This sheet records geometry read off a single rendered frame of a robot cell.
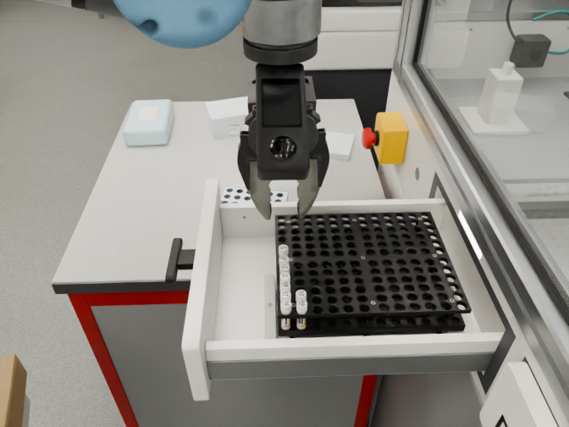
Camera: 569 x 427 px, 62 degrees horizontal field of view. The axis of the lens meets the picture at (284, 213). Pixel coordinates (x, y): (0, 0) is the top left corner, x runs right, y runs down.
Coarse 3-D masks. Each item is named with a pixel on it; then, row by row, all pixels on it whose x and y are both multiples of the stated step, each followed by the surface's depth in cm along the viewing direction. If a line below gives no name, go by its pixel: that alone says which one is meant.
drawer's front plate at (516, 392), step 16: (512, 368) 46; (528, 368) 46; (496, 384) 49; (512, 384) 46; (528, 384) 45; (496, 400) 49; (512, 400) 46; (528, 400) 43; (480, 416) 53; (496, 416) 49; (512, 416) 46; (528, 416) 43; (544, 416) 42
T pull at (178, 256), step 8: (176, 240) 62; (176, 248) 61; (176, 256) 60; (184, 256) 60; (192, 256) 60; (168, 264) 59; (176, 264) 59; (184, 264) 59; (192, 264) 59; (168, 272) 58; (176, 272) 58; (168, 280) 57
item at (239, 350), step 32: (224, 224) 72; (256, 224) 72; (448, 224) 70; (224, 256) 70; (256, 256) 70; (224, 288) 66; (256, 288) 66; (480, 288) 60; (224, 320) 61; (256, 320) 61; (480, 320) 60; (224, 352) 52; (256, 352) 52; (288, 352) 52; (320, 352) 52; (352, 352) 53; (384, 352) 53; (416, 352) 53; (448, 352) 53; (480, 352) 53
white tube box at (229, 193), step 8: (224, 184) 90; (224, 192) 89; (232, 192) 89; (240, 192) 90; (248, 192) 90; (272, 192) 89; (280, 192) 89; (288, 192) 89; (224, 200) 87; (232, 200) 87; (240, 200) 87; (248, 200) 89; (272, 200) 87; (280, 200) 87; (288, 200) 90
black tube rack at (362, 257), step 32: (320, 224) 67; (352, 224) 66; (384, 224) 66; (416, 224) 68; (320, 256) 61; (352, 256) 61; (384, 256) 61; (416, 256) 61; (448, 256) 61; (320, 288) 57; (352, 288) 57; (384, 288) 57; (416, 288) 57; (448, 288) 57; (320, 320) 57; (352, 320) 57; (384, 320) 57; (416, 320) 57; (448, 320) 57
